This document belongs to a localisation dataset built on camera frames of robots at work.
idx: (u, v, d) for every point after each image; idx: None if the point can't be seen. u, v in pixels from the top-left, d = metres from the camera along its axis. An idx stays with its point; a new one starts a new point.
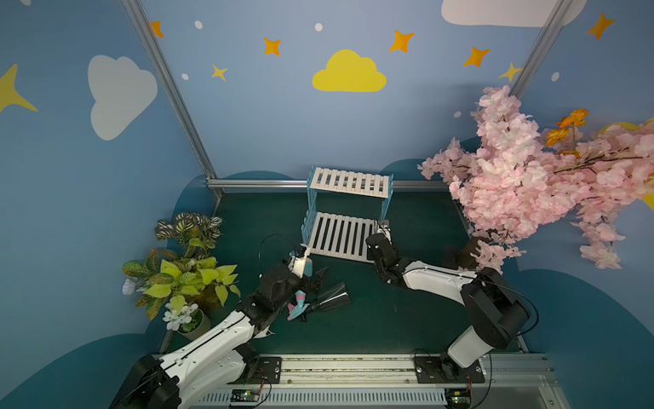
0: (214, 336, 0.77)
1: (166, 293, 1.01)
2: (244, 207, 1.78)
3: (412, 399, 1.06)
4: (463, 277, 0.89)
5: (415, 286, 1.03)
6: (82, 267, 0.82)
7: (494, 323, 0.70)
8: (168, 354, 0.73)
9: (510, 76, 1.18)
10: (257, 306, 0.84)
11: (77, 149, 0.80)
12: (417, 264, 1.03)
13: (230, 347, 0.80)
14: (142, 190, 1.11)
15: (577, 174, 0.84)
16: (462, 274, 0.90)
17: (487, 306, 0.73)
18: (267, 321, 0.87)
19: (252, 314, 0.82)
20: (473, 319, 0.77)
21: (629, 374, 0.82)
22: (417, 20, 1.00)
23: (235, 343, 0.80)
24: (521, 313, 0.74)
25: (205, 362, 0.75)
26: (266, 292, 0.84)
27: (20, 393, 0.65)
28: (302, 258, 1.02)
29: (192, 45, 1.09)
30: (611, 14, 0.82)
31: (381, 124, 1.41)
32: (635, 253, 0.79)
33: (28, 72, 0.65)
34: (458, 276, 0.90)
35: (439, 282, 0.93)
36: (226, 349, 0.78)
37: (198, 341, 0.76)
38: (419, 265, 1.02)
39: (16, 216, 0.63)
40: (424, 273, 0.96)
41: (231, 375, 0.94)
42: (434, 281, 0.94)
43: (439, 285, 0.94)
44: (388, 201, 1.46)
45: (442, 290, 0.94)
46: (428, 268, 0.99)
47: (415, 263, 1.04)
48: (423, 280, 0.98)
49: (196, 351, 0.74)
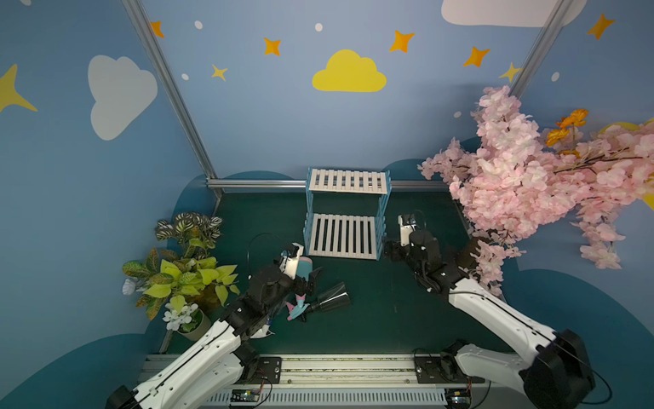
0: (192, 357, 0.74)
1: (166, 293, 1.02)
2: (244, 207, 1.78)
3: (412, 399, 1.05)
4: (537, 333, 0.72)
5: (456, 306, 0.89)
6: (83, 267, 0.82)
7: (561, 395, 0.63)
8: (142, 384, 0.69)
9: (510, 76, 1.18)
10: (244, 312, 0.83)
11: (77, 149, 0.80)
12: (472, 285, 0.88)
13: (213, 363, 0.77)
14: (143, 190, 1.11)
15: (577, 174, 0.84)
16: (536, 329, 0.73)
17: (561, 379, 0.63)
18: (257, 326, 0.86)
19: (240, 321, 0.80)
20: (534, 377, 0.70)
21: (629, 374, 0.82)
22: (417, 20, 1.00)
23: (219, 359, 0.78)
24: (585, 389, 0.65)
25: (186, 386, 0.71)
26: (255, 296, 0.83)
27: (19, 393, 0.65)
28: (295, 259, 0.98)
29: (192, 46, 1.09)
30: (611, 15, 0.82)
31: (381, 124, 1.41)
32: (635, 253, 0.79)
33: (28, 71, 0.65)
34: (530, 327, 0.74)
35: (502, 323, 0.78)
36: (207, 369, 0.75)
37: (175, 366, 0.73)
38: (477, 290, 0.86)
39: (17, 216, 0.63)
40: (482, 304, 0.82)
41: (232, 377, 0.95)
42: (492, 317, 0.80)
43: (497, 325, 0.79)
44: (386, 198, 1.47)
45: (499, 328, 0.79)
46: (489, 300, 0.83)
47: (470, 284, 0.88)
48: (478, 309, 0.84)
49: (172, 377, 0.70)
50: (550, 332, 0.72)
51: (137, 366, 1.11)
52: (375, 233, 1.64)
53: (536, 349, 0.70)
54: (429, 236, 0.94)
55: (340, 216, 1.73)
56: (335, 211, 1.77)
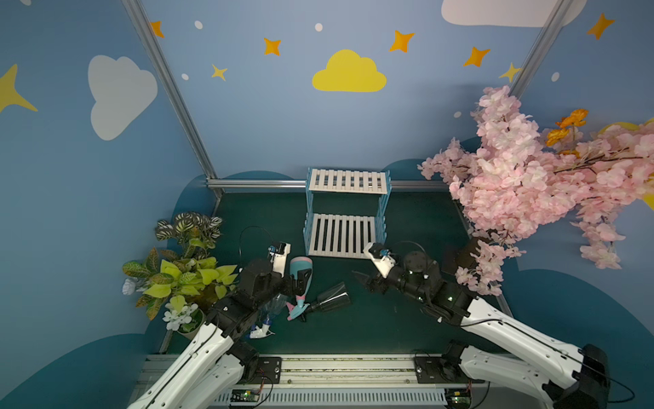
0: (181, 369, 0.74)
1: (166, 293, 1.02)
2: (244, 207, 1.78)
3: (411, 399, 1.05)
4: (568, 357, 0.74)
5: (472, 331, 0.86)
6: (83, 268, 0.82)
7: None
8: (132, 404, 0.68)
9: (510, 76, 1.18)
10: (233, 308, 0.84)
11: (77, 149, 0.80)
12: (484, 309, 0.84)
13: (203, 371, 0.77)
14: (142, 191, 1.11)
15: (577, 174, 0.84)
16: (567, 354, 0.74)
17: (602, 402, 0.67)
18: (247, 323, 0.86)
19: (229, 319, 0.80)
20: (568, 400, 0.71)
21: (629, 374, 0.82)
22: (417, 20, 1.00)
23: (210, 365, 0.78)
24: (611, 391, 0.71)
25: (179, 398, 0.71)
26: (246, 288, 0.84)
27: (19, 394, 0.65)
28: (282, 255, 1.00)
29: (192, 46, 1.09)
30: (611, 14, 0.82)
31: (381, 124, 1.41)
32: (635, 253, 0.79)
33: (28, 71, 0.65)
34: (560, 352, 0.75)
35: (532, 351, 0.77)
36: (197, 378, 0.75)
37: (163, 381, 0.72)
38: (490, 313, 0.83)
39: (18, 216, 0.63)
40: (500, 330, 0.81)
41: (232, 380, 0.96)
42: (511, 340, 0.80)
43: (524, 352, 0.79)
44: (386, 198, 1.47)
45: (525, 354, 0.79)
46: (505, 324, 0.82)
47: (484, 308, 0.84)
48: (496, 335, 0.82)
49: (163, 392, 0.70)
50: (578, 354, 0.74)
51: (137, 367, 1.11)
52: (375, 233, 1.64)
53: (571, 377, 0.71)
54: (429, 259, 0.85)
55: (340, 216, 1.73)
56: (335, 211, 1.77)
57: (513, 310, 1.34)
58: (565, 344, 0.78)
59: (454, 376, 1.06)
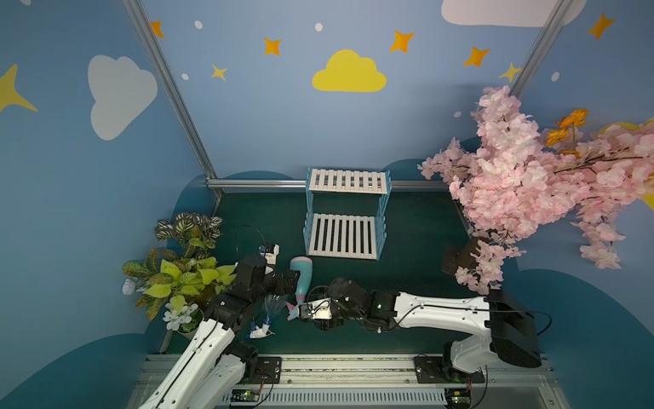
0: (186, 366, 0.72)
1: (166, 293, 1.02)
2: (244, 207, 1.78)
3: (411, 399, 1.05)
4: (478, 310, 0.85)
5: (409, 325, 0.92)
6: (83, 267, 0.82)
7: (530, 354, 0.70)
8: None
9: (510, 76, 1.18)
10: (231, 301, 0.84)
11: (77, 149, 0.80)
12: (405, 302, 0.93)
13: (208, 366, 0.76)
14: (142, 190, 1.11)
15: (577, 174, 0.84)
16: (476, 308, 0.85)
17: (517, 336, 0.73)
18: (245, 316, 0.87)
19: (228, 311, 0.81)
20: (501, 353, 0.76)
21: (629, 374, 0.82)
22: (417, 20, 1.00)
23: (215, 358, 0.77)
24: (530, 321, 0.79)
25: (188, 394, 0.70)
26: (243, 279, 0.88)
27: (19, 394, 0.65)
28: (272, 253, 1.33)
29: (192, 46, 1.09)
30: (611, 15, 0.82)
31: (381, 124, 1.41)
32: (635, 253, 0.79)
33: (28, 71, 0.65)
34: (471, 309, 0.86)
35: (451, 320, 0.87)
36: (203, 374, 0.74)
37: (169, 380, 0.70)
38: (412, 303, 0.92)
39: (17, 217, 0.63)
40: (426, 315, 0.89)
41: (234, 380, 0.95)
42: (438, 319, 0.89)
43: (448, 323, 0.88)
44: (386, 198, 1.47)
45: (450, 325, 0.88)
46: (426, 307, 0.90)
47: (404, 301, 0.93)
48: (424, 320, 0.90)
49: (171, 389, 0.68)
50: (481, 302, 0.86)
51: (137, 366, 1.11)
52: (375, 233, 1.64)
53: (485, 327, 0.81)
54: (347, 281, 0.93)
55: (340, 216, 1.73)
56: (335, 211, 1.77)
57: None
58: (473, 299, 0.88)
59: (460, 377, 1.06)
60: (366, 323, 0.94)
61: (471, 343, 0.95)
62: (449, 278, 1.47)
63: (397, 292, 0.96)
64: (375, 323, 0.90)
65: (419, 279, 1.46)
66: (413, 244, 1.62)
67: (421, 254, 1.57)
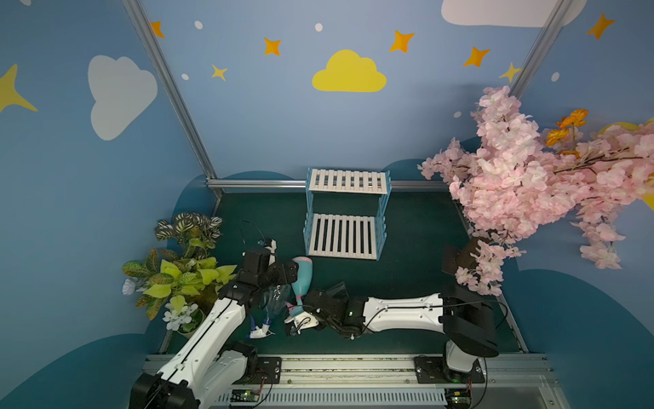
0: (206, 332, 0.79)
1: (166, 293, 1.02)
2: (244, 207, 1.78)
3: (411, 399, 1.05)
4: (432, 308, 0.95)
5: (379, 327, 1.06)
6: (83, 268, 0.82)
7: (482, 342, 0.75)
8: (165, 365, 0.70)
9: (510, 76, 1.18)
10: (242, 285, 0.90)
11: (77, 149, 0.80)
12: (373, 307, 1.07)
13: (224, 336, 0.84)
14: (142, 191, 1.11)
15: (577, 175, 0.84)
16: (431, 304, 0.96)
17: (468, 329, 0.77)
18: (255, 300, 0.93)
19: (240, 295, 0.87)
20: (460, 345, 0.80)
21: (629, 374, 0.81)
22: (417, 20, 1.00)
23: (229, 330, 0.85)
24: (488, 312, 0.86)
25: (207, 358, 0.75)
26: (251, 265, 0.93)
27: (20, 394, 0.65)
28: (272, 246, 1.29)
29: (192, 46, 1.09)
30: (610, 15, 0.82)
31: (381, 124, 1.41)
32: (635, 253, 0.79)
33: (28, 71, 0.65)
34: (427, 307, 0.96)
35: (411, 319, 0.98)
36: (220, 342, 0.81)
37: (190, 344, 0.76)
38: (376, 308, 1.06)
39: (17, 217, 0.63)
40: (387, 317, 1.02)
41: (237, 373, 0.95)
42: (399, 319, 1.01)
43: (410, 322, 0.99)
44: (386, 198, 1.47)
45: (412, 323, 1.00)
46: (389, 308, 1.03)
47: (371, 307, 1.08)
48: (387, 322, 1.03)
49: (194, 351, 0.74)
50: (435, 299, 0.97)
51: (137, 366, 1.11)
52: (375, 233, 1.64)
53: (438, 322, 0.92)
54: (319, 293, 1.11)
55: (340, 216, 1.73)
56: (335, 211, 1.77)
57: (513, 309, 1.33)
58: (429, 297, 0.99)
59: (461, 377, 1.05)
60: (341, 332, 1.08)
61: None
62: (449, 278, 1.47)
63: (367, 298, 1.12)
64: (348, 329, 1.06)
65: (419, 279, 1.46)
66: (414, 245, 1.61)
67: (421, 255, 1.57)
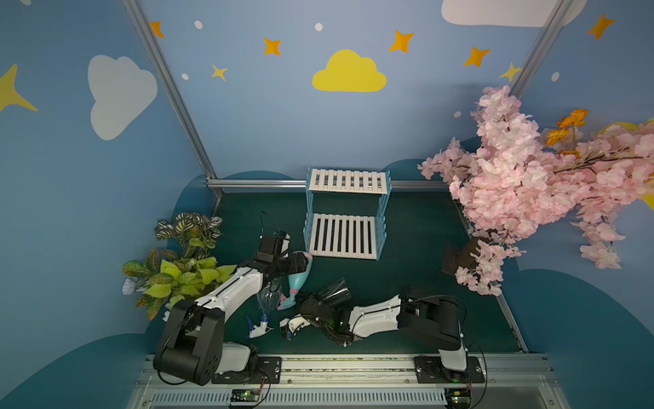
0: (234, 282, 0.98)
1: (166, 293, 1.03)
2: (244, 207, 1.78)
3: (411, 399, 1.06)
4: (392, 307, 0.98)
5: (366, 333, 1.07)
6: (83, 267, 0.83)
7: (438, 337, 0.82)
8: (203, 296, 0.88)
9: (510, 76, 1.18)
10: (260, 262, 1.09)
11: (77, 149, 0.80)
12: (356, 314, 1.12)
13: (246, 290, 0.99)
14: (142, 190, 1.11)
15: (577, 174, 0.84)
16: (392, 305, 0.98)
17: (424, 325, 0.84)
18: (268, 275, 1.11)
19: (258, 267, 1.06)
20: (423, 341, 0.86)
21: (629, 374, 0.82)
22: (417, 20, 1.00)
23: (250, 290, 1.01)
24: (451, 308, 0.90)
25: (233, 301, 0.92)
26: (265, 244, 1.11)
27: (20, 394, 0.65)
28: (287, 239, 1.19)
29: (192, 46, 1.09)
30: (610, 14, 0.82)
31: (381, 123, 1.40)
32: (635, 253, 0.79)
33: (27, 71, 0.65)
34: (389, 308, 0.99)
35: (378, 321, 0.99)
36: (244, 294, 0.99)
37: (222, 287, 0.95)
38: (358, 314, 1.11)
39: (16, 218, 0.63)
40: (364, 319, 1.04)
41: (238, 365, 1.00)
42: (372, 322, 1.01)
43: (381, 325, 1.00)
44: (386, 198, 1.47)
45: (383, 325, 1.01)
46: (366, 313, 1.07)
47: (354, 313, 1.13)
48: (367, 326, 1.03)
49: (225, 291, 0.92)
50: (395, 300, 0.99)
51: (137, 366, 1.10)
52: (375, 233, 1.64)
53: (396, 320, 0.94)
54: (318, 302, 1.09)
55: (340, 216, 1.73)
56: (335, 211, 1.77)
57: (513, 309, 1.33)
58: (390, 299, 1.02)
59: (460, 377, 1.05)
60: (334, 338, 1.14)
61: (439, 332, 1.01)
62: (449, 278, 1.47)
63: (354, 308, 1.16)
64: (341, 337, 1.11)
65: (419, 279, 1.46)
66: (414, 246, 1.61)
67: (421, 255, 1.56)
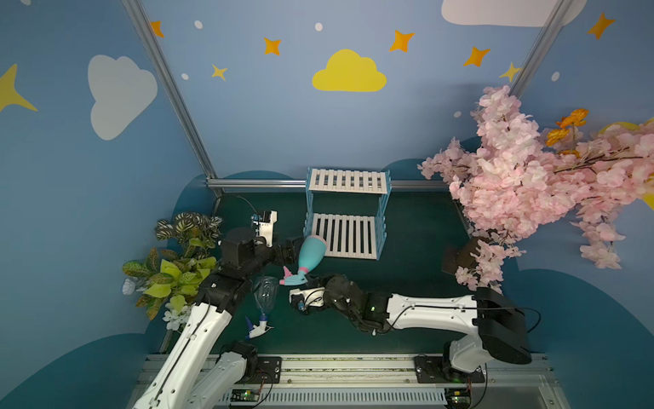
0: (182, 354, 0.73)
1: (166, 293, 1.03)
2: (244, 207, 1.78)
3: (411, 399, 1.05)
4: (466, 309, 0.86)
5: (403, 326, 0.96)
6: (82, 267, 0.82)
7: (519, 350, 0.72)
8: (139, 400, 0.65)
9: (510, 76, 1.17)
10: (223, 283, 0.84)
11: (77, 148, 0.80)
12: (398, 302, 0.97)
13: (205, 350, 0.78)
14: (142, 190, 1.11)
15: (577, 174, 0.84)
16: (464, 306, 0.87)
17: (507, 336, 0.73)
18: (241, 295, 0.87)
19: (223, 293, 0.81)
20: (491, 350, 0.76)
21: (629, 374, 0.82)
22: (417, 20, 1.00)
23: (210, 342, 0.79)
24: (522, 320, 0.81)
25: (187, 383, 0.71)
26: (232, 257, 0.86)
27: (19, 394, 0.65)
28: (268, 223, 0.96)
29: (192, 46, 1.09)
30: (611, 15, 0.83)
31: (381, 123, 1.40)
32: (635, 253, 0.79)
33: (28, 71, 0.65)
34: (458, 308, 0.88)
35: (439, 319, 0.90)
36: (203, 354, 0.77)
37: (165, 371, 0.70)
38: (403, 303, 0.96)
39: (16, 217, 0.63)
40: (415, 313, 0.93)
41: (237, 375, 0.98)
42: (429, 317, 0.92)
43: (440, 323, 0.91)
44: (386, 198, 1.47)
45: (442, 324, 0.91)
46: (416, 307, 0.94)
47: (396, 302, 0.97)
48: (418, 319, 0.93)
49: (170, 381, 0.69)
50: (468, 301, 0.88)
51: (137, 366, 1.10)
52: (375, 233, 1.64)
53: (473, 325, 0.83)
54: (348, 283, 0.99)
55: (340, 216, 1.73)
56: (335, 211, 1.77)
57: None
58: (461, 298, 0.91)
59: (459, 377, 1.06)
60: (361, 325, 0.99)
61: (468, 341, 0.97)
62: (449, 278, 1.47)
63: (390, 295, 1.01)
64: (370, 325, 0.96)
65: (419, 279, 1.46)
66: (414, 246, 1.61)
67: (421, 255, 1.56)
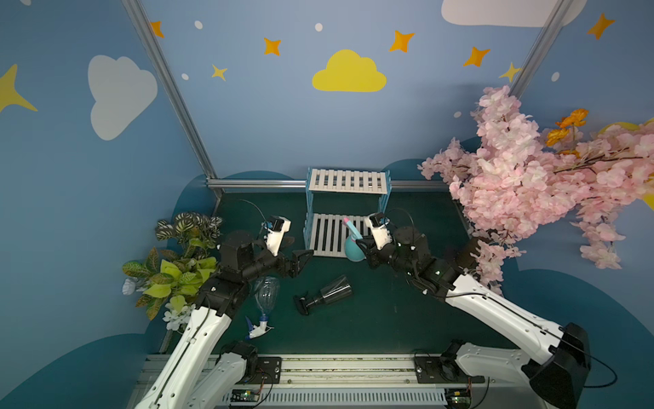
0: (182, 358, 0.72)
1: (166, 294, 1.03)
2: (244, 207, 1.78)
3: (411, 399, 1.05)
4: (547, 333, 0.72)
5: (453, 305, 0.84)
6: (82, 267, 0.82)
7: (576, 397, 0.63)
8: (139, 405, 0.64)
9: (510, 76, 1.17)
10: (222, 286, 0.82)
11: (77, 149, 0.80)
12: (469, 283, 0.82)
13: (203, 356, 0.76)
14: (142, 190, 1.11)
15: (577, 174, 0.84)
16: (545, 329, 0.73)
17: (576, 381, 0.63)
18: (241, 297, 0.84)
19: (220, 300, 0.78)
20: (541, 377, 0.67)
21: (630, 375, 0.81)
22: (416, 20, 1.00)
23: (212, 344, 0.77)
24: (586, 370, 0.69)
25: (186, 388, 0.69)
26: (231, 262, 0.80)
27: (19, 394, 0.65)
28: (278, 233, 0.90)
29: (193, 47, 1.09)
30: (611, 14, 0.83)
31: (381, 123, 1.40)
32: (635, 253, 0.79)
33: (28, 71, 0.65)
34: (540, 328, 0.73)
35: (507, 325, 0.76)
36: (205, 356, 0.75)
37: (165, 375, 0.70)
38: (476, 287, 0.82)
39: (16, 217, 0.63)
40: (484, 303, 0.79)
41: (238, 374, 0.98)
42: (496, 318, 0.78)
43: (505, 328, 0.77)
44: (386, 198, 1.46)
45: (507, 331, 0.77)
46: (488, 299, 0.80)
47: (467, 280, 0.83)
48: (478, 311, 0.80)
49: (169, 384, 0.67)
50: (558, 331, 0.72)
51: (137, 366, 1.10)
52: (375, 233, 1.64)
53: (548, 351, 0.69)
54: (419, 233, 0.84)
55: (340, 216, 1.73)
56: (335, 211, 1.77)
57: None
58: (545, 320, 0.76)
59: (453, 375, 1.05)
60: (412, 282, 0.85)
61: (496, 354, 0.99)
62: None
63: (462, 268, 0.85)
64: (424, 284, 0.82)
65: None
66: None
67: None
